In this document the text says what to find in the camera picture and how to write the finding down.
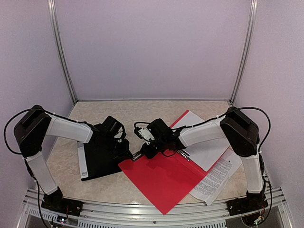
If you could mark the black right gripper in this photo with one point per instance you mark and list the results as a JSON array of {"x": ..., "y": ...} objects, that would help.
[{"x": 146, "y": 152}]

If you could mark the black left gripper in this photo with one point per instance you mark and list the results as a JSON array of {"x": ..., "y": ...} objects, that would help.
[{"x": 125, "y": 153}]

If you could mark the red file folder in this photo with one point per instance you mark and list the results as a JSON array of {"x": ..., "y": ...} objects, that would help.
[{"x": 164, "y": 177}]

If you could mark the white paper sheet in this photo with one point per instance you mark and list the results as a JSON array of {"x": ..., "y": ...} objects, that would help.
[{"x": 204, "y": 154}]

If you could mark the printed text paper sheet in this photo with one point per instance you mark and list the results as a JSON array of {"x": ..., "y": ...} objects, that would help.
[{"x": 215, "y": 181}]

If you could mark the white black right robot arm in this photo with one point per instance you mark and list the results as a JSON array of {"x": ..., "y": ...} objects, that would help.
[{"x": 241, "y": 132}]

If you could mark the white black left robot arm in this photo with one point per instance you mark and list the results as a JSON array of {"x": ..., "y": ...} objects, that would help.
[{"x": 30, "y": 132}]

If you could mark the centre metal folder clip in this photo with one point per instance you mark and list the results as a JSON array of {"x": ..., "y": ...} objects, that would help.
[{"x": 184, "y": 154}]

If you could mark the metal folder clip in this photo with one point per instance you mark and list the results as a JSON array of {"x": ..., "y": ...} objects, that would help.
[
  {"x": 184, "y": 154},
  {"x": 137, "y": 156}
]

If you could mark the upper metal folder clip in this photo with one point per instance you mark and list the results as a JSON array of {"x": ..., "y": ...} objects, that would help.
[{"x": 137, "y": 156}]

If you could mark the black book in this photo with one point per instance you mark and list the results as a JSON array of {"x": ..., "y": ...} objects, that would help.
[{"x": 94, "y": 164}]

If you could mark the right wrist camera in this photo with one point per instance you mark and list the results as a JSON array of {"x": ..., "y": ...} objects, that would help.
[{"x": 144, "y": 134}]

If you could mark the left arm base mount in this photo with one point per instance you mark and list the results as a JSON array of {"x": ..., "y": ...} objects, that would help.
[{"x": 65, "y": 206}]

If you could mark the aluminium front rail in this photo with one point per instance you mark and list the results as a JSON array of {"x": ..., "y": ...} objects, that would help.
[{"x": 191, "y": 215}]

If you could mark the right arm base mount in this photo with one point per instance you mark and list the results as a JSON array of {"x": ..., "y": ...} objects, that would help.
[{"x": 245, "y": 205}]

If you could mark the left aluminium corner post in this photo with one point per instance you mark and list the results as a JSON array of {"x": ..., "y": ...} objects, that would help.
[{"x": 60, "y": 50}]

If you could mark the aluminium corner post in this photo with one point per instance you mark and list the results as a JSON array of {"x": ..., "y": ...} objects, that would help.
[
  {"x": 246, "y": 49},
  {"x": 60, "y": 50}
]

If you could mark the right aluminium corner post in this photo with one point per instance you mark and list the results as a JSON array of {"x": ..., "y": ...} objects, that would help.
[{"x": 246, "y": 49}]

